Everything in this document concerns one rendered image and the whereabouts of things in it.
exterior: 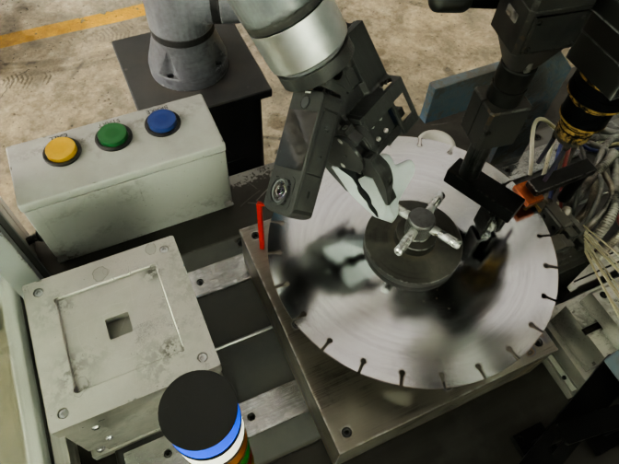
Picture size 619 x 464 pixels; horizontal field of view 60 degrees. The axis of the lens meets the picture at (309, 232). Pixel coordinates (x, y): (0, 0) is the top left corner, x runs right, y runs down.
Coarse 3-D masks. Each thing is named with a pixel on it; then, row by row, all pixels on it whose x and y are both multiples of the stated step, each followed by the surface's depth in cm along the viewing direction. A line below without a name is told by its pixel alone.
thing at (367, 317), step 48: (432, 144) 70; (336, 192) 65; (432, 192) 66; (288, 240) 61; (336, 240) 61; (480, 240) 62; (528, 240) 62; (288, 288) 58; (336, 288) 58; (384, 288) 58; (432, 288) 59; (480, 288) 59; (528, 288) 59; (336, 336) 55; (384, 336) 56; (432, 336) 56; (480, 336) 56; (528, 336) 56; (432, 384) 53
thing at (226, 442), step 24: (192, 384) 31; (216, 384) 31; (168, 408) 31; (192, 408) 31; (216, 408) 31; (168, 432) 30; (192, 432) 30; (216, 432) 30; (192, 456) 31; (216, 456) 32
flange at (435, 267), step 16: (368, 224) 62; (384, 224) 62; (400, 224) 60; (448, 224) 62; (368, 240) 61; (384, 240) 60; (400, 240) 59; (432, 240) 59; (368, 256) 60; (384, 256) 59; (400, 256) 59; (416, 256) 59; (432, 256) 60; (448, 256) 60; (384, 272) 59; (400, 272) 58; (416, 272) 59; (432, 272) 59; (448, 272) 59
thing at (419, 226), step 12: (432, 204) 59; (408, 216) 57; (420, 216) 57; (432, 216) 57; (408, 228) 58; (420, 228) 56; (432, 228) 57; (408, 240) 56; (420, 240) 58; (444, 240) 57; (456, 240) 56; (396, 252) 56
